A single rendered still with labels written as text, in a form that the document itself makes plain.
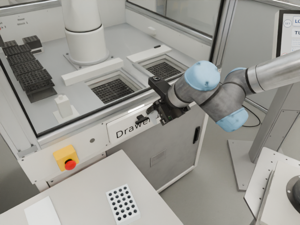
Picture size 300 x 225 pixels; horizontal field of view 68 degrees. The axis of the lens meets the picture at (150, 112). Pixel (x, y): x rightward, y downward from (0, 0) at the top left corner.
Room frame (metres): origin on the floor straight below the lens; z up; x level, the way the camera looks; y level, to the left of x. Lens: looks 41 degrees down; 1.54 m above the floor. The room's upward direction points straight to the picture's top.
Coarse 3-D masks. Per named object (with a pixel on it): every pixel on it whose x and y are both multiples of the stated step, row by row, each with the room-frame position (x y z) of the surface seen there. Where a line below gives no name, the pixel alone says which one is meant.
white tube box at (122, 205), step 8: (112, 192) 0.41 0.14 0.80; (120, 192) 0.41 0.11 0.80; (128, 192) 0.42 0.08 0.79; (112, 200) 0.38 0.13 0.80; (120, 200) 0.38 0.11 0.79; (128, 200) 0.38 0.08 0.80; (112, 208) 0.35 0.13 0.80; (120, 208) 0.35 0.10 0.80; (128, 208) 0.36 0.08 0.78; (136, 208) 0.35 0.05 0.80; (120, 216) 0.33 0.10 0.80; (128, 216) 0.33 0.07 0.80; (136, 216) 0.33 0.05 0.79; (120, 224) 0.31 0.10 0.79
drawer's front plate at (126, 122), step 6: (144, 108) 0.73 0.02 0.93; (132, 114) 0.69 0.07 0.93; (138, 114) 0.71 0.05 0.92; (144, 114) 0.72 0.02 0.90; (114, 120) 0.66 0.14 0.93; (120, 120) 0.66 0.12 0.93; (126, 120) 0.67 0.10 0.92; (132, 120) 0.69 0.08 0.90; (150, 120) 0.74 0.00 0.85; (108, 126) 0.62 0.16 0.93; (114, 126) 0.64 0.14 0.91; (120, 126) 0.65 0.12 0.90; (126, 126) 0.67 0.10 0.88; (138, 126) 0.70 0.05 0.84; (144, 126) 0.72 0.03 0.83; (108, 132) 0.63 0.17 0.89; (114, 132) 0.63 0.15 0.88; (120, 132) 0.65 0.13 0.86; (126, 132) 0.67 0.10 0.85; (132, 132) 0.68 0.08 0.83; (114, 138) 0.63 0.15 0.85; (120, 138) 0.65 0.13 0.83
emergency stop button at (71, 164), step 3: (69, 162) 0.47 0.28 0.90; (72, 162) 0.48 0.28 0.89; (75, 162) 0.48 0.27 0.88; (66, 165) 0.46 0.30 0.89; (69, 165) 0.47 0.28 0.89; (72, 165) 0.47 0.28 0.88; (75, 165) 0.48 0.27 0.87; (66, 168) 0.46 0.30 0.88; (69, 168) 0.46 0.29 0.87; (72, 168) 0.47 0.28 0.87
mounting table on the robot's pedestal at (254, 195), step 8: (264, 152) 0.63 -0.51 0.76; (272, 152) 0.63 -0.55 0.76; (264, 160) 0.58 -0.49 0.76; (272, 160) 0.58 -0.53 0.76; (280, 160) 0.58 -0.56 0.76; (288, 160) 0.58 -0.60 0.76; (296, 160) 0.58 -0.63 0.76; (256, 168) 0.54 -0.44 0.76; (264, 168) 0.54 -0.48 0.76; (272, 168) 0.54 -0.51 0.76; (256, 176) 0.50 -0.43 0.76; (264, 176) 0.50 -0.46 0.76; (248, 184) 0.47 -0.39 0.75; (256, 184) 0.47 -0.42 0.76; (264, 184) 0.47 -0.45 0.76; (248, 192) 0.43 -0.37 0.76; (256, 192) 0.43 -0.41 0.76; (264, 192) 0.43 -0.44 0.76; (248, 200) 0.40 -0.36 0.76; (256, 200) 0.40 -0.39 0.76; (256, 208) 0.37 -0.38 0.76; (256, 216) 0.34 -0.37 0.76
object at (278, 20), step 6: (276, 12) 1.22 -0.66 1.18; (282, 12) 1.18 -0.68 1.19; (288, 12) 1.18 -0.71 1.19; (294, 12) 1.18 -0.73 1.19; (276, 18) 1.19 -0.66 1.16; (282, 18) 1.17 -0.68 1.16; (276, 24) 1.17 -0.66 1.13; (282, 24) 1.15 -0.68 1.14; (276, 30) 1.14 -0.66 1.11; (276, 36) 1.12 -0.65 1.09; (276, 42) 1.09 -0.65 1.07; (276, 48) 1.07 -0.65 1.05; (276, 54) 1.05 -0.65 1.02
